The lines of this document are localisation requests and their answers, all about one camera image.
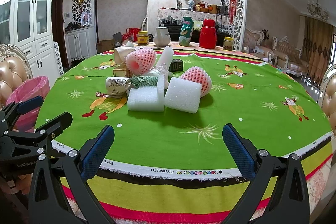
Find green patterned wrapper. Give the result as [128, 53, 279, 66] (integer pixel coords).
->
[129, 76, 158, 88]

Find brown curtain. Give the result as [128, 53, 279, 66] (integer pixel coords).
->
[302, 17, 334, 85]

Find tan leather ornate chair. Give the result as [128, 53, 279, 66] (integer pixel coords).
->
[0, 44, 33, 108]

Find yellow lid jar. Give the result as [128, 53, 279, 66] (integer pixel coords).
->
[137, 31, 149, 46]

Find chandelier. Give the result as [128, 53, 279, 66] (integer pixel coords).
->
[307, 0, 329, 22]

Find pink orange foam net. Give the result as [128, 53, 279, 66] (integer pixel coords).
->
[179, 66, 212, 97]

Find pink lined trash bin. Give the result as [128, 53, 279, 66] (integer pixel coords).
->
[6, 76, 50, 132]

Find small honey jar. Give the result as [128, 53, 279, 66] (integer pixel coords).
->
[223, 36, 234, 51]

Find cardboard box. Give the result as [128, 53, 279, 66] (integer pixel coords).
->
[96, 39, 115, 53]

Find white glass door cabinet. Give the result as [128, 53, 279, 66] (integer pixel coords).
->
[1, 0, 60, 87]

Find right ornate chair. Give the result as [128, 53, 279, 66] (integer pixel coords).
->
[318, 64, 336, 135]

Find red gift bags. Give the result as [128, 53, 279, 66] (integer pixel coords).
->
[122, 28, 141, 42]

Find green cartoon tablecloth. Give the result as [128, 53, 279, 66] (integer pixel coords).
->
[37, 48, 332, 223]

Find lace covered sideboard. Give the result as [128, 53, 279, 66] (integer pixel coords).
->
[157, 9, 232, 44]

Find printed paper bag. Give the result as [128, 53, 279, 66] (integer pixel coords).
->
[105, 77, 131, 96]

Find red thermos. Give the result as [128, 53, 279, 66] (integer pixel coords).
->
[199, 19, 217, 50]

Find small tan carton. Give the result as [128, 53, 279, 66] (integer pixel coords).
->
[113, 68, 131, 77]

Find white low cabinet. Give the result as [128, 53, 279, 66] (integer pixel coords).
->
[65, 27, 97, 60]

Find white tissue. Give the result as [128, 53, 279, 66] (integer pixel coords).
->
[143, 63, 169, 89]

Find black small box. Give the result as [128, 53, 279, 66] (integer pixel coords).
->
[168, 59, 183, 73]

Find white ceramic teapot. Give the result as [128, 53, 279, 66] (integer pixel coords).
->
[154, 23, 171, 48]

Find white foam sheet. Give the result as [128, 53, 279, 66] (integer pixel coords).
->
[156, 46, 174, 69]

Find white foam block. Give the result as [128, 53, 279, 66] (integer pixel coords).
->
[165, 77, 202, 114]
[127, 76, 165, 112]

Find cream carved sofa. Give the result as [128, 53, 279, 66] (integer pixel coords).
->
[242, 28, 308, 77]

